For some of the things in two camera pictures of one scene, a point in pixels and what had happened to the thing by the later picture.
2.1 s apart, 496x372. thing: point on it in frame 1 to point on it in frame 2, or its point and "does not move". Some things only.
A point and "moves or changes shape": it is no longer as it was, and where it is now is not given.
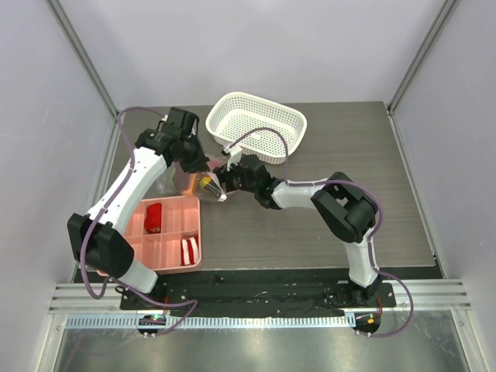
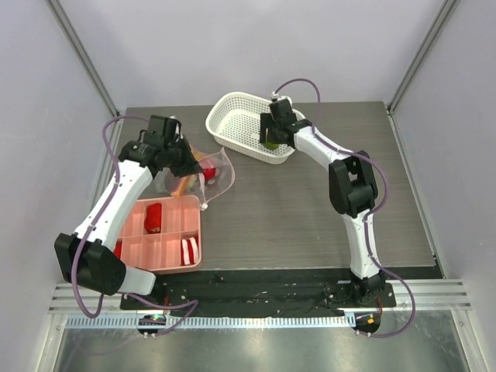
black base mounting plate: x=254 y=296 does not move
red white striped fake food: x=189 y=250 does not move
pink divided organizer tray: x=181 y=217 does not move
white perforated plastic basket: x=232 y=115 does not move
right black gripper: x=225 y=177 to x=273 y=132
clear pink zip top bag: x=203 y=184 moves or changes shape
